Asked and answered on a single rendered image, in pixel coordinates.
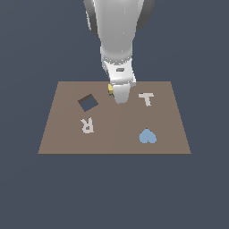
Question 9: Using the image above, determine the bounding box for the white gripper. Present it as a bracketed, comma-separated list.
[100, 55, 138, 105]

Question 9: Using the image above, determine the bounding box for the small yellow block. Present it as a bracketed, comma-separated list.
[107, 83, 115, 97]

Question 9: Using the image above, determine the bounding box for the brown board with slots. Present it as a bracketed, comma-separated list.
[37, 81, 192, 156]

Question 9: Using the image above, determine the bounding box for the white letter T piece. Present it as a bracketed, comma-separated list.
[138, 92, 156, 107]

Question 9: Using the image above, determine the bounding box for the white letter R piece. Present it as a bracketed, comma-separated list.
[80, 116, 95, 134]

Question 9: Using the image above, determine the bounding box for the blue heart piece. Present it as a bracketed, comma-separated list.
[139, 128, 158, 145]

